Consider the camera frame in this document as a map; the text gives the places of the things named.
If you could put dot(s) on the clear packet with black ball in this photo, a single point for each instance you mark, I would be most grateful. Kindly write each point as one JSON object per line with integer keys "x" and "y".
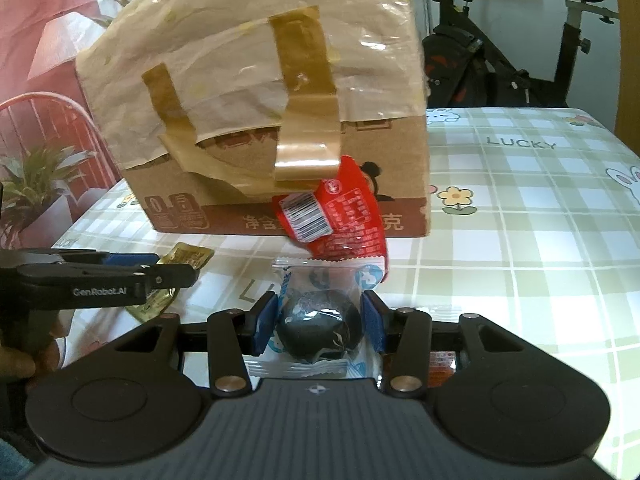
{"x": 320, "y": 330}

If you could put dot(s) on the black exercise bike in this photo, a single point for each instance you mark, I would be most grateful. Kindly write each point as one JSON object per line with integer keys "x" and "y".
{"x": 460, "y": 50}

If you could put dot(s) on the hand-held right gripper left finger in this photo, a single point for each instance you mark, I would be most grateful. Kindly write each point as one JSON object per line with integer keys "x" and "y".
{"x": 265, "y": 322}

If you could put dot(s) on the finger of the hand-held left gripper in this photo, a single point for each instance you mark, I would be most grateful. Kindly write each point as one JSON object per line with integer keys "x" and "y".
{"x": 130, "y": 259}
{"x": 170, "y": 275}

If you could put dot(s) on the olive gold snack packet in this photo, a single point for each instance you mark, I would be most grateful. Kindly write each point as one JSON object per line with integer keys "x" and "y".
{"x": 187, "y": 255}

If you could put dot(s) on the potted green plant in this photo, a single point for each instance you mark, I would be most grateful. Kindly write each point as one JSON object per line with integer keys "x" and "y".
{"x": 35, "y": 180}

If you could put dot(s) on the paper-covered cardboard box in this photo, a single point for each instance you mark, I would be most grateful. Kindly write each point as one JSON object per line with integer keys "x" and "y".
{"x": 225, "y": 85}

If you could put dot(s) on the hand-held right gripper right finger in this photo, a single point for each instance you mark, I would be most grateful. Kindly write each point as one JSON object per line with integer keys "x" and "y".
{"x": 372, "y": 325}

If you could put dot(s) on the green checked tablecloth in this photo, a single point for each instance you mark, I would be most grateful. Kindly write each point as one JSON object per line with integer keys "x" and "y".
{"x": 525, "y": 235}

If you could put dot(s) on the red snack packet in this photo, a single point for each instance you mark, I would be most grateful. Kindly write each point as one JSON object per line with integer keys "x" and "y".
{"x": 350, "y": 220}

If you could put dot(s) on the person's left hand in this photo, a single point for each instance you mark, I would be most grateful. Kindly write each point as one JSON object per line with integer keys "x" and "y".
{"x": 17, "y": 362}

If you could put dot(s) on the small orange sachet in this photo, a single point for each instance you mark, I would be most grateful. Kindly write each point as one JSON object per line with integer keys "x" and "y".
{"x": 442, "y": 370}

